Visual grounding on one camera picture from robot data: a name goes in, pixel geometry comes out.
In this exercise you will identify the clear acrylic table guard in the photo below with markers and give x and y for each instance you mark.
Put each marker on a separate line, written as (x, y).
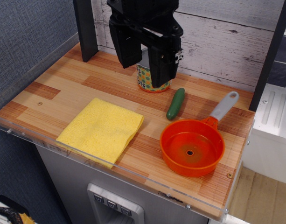
(139, 167)

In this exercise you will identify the orange pot grey handle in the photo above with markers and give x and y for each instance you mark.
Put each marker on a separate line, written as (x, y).
(193, 148)

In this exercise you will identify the dark support post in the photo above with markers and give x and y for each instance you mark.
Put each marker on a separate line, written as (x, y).
(271, 54)
(86, 28)

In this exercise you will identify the green toy cucumber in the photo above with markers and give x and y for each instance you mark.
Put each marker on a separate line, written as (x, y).
(176, 104)

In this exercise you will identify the white toy sink unit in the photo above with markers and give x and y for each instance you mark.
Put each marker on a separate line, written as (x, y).
(265, 151)

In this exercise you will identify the dark right support post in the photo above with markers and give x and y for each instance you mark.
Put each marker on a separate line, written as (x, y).
(271, 54)

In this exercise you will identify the silver dispenser button panel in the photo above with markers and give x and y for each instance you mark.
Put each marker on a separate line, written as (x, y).
(110, 208)

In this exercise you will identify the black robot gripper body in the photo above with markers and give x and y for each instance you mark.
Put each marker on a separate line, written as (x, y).
(154, 15)

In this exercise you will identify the yellow cloth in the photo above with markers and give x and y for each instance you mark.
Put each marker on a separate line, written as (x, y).
(101, 131)

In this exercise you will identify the patterned tin can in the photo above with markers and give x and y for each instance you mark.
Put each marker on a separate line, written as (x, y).
(144, 76)

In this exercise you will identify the dark left support post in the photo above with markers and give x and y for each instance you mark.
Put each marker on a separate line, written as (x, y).
(86, 28)

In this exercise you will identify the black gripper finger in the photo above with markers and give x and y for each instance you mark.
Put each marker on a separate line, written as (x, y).
(164, 54)
(128, 48)

